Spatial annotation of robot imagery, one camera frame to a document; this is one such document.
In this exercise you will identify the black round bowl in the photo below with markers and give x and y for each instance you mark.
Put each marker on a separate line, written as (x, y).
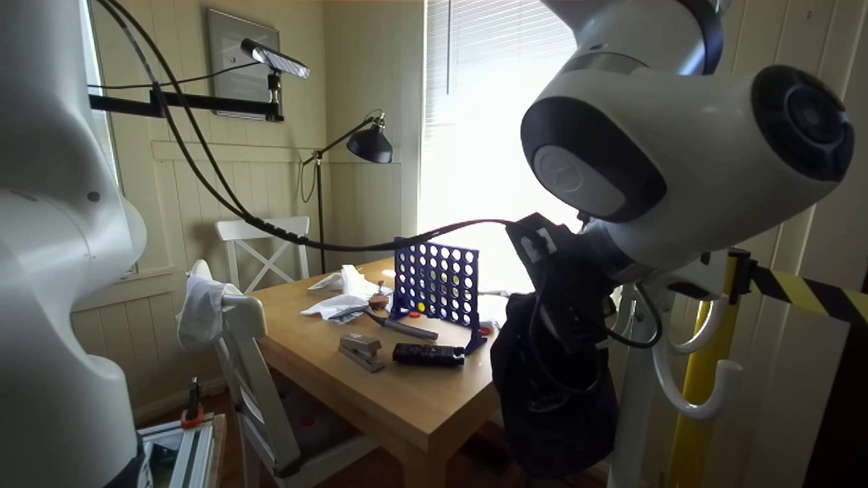
(553, 416)

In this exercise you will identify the yellow stanchion pole black base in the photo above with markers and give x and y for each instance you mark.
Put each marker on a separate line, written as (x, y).
(696, 382)

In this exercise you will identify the white window blinds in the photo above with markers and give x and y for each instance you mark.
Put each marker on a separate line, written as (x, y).
(497, 56)

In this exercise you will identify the framed wall picture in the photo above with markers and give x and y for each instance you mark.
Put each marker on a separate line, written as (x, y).
(236, 46)

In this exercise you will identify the yellow black caution tape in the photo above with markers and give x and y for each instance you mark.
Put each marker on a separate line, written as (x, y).
(803, 295)

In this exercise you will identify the grey stereo camera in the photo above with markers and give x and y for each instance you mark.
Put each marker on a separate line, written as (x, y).
(276, 59)

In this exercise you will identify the black camera boom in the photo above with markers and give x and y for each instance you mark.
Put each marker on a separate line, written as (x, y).
(181, 101)

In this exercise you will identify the grey stapler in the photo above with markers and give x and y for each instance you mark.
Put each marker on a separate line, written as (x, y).
(361, 353)

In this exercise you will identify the black floor lamp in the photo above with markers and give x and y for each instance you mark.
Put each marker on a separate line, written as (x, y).
(371, 146)

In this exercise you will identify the crumpled white paper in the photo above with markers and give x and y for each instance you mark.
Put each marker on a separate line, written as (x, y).
(344, 280)

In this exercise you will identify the white cloth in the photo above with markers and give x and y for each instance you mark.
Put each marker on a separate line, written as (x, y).
(205, 307)

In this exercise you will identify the white folding chair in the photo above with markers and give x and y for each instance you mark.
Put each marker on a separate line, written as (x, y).
(261, 229)

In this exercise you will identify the blue connect four grid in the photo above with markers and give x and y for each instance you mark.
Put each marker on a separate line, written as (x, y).
(439, 280)

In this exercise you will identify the white coat stand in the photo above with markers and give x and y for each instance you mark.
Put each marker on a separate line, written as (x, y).
(634, 409)

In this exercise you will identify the flat white paper sheet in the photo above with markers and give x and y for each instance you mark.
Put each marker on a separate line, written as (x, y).
(334, 311)

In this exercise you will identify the white wooden chair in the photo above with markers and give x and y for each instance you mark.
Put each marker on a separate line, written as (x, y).
(261, 398)

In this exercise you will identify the light wooden table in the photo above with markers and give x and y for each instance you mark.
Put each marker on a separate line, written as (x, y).
(407, 398)

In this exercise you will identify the black remote control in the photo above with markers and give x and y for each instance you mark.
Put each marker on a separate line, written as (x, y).
(429, 356)

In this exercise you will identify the white storage box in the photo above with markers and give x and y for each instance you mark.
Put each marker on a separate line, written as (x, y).
(181, 451)

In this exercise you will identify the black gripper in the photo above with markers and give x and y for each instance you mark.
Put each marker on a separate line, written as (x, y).
(584, 295)

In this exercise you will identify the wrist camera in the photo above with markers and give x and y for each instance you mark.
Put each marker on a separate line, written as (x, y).
(538, 237)

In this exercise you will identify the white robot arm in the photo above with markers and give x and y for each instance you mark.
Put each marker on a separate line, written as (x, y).
(687, 154)

